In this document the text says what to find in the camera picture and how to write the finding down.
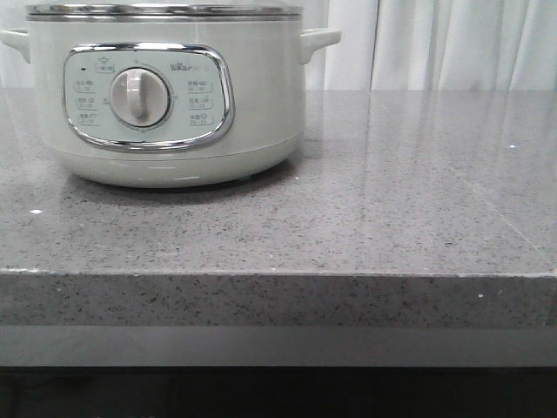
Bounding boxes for grey round control knob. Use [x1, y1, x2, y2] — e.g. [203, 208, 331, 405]
[110, 67, 170, 128]

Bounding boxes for white curtain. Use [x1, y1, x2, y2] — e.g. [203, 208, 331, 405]
[0, 0, 557, 92]

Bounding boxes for glass pot lid steel rim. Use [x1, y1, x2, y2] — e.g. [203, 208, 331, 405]
[25, 1, 304, 22]

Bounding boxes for pale green electric cooking pot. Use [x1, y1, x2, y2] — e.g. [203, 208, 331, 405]
[1, 17, 341, 188]

